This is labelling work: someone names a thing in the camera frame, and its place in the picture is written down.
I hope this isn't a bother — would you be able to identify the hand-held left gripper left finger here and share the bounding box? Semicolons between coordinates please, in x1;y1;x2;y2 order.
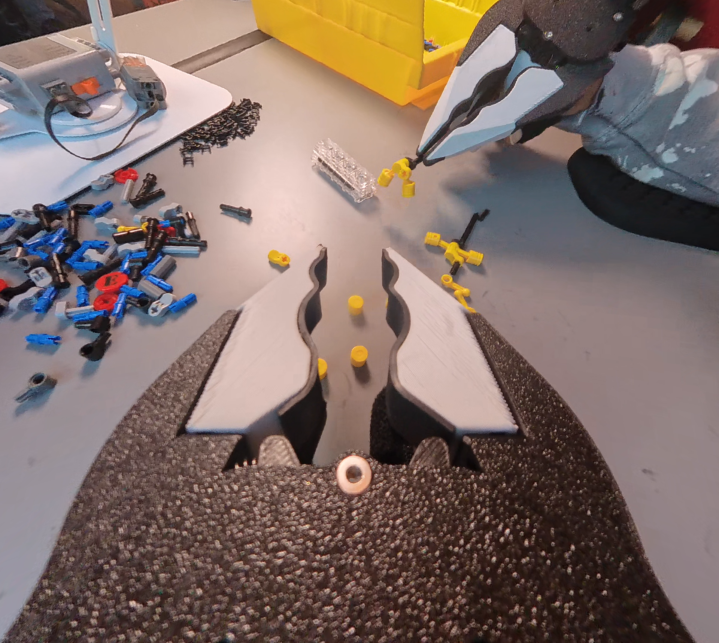
184;245;329;436

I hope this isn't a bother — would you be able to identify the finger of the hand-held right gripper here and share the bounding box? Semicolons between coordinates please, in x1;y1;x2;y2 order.
417;25;519;156
422;50;565;166

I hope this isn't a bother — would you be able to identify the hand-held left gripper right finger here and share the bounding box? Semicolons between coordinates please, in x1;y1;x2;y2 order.
381;247;520;436

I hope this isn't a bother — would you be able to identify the yellow piston crank assembly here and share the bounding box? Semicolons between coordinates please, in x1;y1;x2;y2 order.
377;156;423;199
425;209;491;280

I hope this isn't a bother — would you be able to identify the yellow plastic bin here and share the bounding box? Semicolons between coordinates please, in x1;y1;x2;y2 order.
231;0;525;106
404;64;453;110

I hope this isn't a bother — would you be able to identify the pile of mixed building parts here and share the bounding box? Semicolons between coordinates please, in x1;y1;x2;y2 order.
0;167;207;347

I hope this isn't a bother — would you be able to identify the person's right forearm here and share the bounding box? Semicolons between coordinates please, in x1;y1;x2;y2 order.
559;42;719;206

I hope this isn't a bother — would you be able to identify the grey desk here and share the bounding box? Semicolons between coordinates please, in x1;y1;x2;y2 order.
0;28;719;643
0;0;267;73

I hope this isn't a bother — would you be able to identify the red plastic crate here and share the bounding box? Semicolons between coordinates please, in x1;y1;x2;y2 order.
665;0;719;45

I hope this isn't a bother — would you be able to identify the black angled connector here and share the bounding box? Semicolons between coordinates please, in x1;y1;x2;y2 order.
79;331;112;362

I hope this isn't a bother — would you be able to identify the transparent cylinder block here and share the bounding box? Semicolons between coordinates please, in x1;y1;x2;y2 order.
312;139;377;204

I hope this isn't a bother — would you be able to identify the small grey connector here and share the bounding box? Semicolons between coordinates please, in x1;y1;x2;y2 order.
15;373;57;403

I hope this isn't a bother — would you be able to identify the pile of black clip pins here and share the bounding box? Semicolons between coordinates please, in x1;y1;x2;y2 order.
180;98;264;168

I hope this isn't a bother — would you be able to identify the white metal stand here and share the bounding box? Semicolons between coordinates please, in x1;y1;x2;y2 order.
0;0;234;212

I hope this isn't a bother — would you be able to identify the grey battery box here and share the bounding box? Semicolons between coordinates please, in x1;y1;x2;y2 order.
0;33;123;118

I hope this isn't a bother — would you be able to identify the black motor cable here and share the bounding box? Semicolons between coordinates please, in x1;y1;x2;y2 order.
44;91;164;161

